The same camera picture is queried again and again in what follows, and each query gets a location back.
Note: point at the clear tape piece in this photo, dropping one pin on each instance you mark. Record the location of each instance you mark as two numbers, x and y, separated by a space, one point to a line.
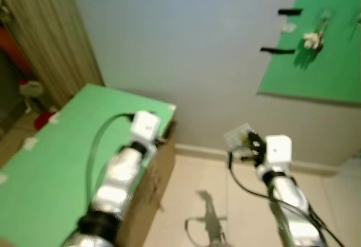
289 27

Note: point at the cardboard box with green top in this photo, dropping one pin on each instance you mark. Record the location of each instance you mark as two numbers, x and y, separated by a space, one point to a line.
51 168

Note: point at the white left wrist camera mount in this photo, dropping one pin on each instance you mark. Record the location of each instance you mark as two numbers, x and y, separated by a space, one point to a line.
145 127

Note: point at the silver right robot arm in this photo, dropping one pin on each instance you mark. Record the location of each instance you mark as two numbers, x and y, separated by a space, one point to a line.
293 207

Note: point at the small red floor object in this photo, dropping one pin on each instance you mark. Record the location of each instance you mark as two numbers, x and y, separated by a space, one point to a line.
45 119

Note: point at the white wall socket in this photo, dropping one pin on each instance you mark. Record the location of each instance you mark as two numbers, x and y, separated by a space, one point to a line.
237 135

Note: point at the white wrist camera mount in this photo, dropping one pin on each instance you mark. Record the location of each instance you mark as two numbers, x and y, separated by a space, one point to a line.
145 127
277 152

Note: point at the green wall sheet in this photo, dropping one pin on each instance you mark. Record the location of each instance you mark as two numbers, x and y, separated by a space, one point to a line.
321 72

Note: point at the keys with white plush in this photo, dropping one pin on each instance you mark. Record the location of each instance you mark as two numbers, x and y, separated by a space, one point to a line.
312 40

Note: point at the black tape strip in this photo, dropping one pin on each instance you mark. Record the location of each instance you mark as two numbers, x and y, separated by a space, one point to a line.
290 12
277 50

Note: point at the small white floor object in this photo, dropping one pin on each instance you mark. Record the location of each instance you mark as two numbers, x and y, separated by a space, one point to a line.
31 89

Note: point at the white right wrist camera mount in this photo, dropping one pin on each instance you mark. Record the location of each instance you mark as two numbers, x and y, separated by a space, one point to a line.
277 152

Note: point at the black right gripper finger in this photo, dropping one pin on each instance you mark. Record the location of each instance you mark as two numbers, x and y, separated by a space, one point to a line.
253 137

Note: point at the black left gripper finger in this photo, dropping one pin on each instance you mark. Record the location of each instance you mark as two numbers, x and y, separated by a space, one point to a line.
167 129

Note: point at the brown wooden door panel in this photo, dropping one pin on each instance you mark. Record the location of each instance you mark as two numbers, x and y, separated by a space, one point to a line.
48 32

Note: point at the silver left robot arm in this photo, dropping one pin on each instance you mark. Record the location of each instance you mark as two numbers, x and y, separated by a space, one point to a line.
110 190

